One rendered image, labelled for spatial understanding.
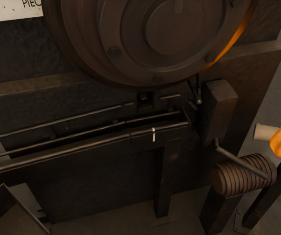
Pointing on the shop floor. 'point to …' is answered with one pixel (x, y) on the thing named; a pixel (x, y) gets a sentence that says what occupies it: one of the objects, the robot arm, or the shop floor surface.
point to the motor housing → (232, 189)
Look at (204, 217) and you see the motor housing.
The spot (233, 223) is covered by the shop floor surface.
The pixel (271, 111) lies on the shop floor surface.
